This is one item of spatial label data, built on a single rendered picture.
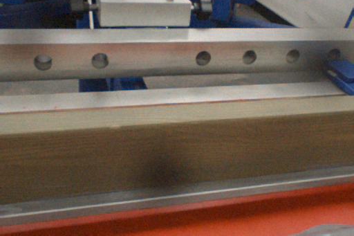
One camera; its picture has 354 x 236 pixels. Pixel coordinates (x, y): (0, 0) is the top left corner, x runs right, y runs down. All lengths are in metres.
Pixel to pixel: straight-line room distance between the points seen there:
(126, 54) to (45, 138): 0.24
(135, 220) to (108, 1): 0.29
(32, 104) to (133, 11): 0.18
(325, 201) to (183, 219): 0.15
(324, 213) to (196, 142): 0.16
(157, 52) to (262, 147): 0.22
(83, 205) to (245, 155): 0.14
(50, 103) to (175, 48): 0.17
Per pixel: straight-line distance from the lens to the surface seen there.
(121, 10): 0.57
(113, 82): 0.77
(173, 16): 0.59
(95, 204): 0.34
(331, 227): 0.43
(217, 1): 0.99
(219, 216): 0.40
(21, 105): 0.49
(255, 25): 1.04
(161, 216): 0.39
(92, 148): 0.32
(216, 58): 0.57
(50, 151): 0.32
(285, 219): 0.42
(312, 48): 0.63
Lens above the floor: 1.23
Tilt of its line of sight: 29 degrees down
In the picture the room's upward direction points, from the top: 6 degrees clockwise
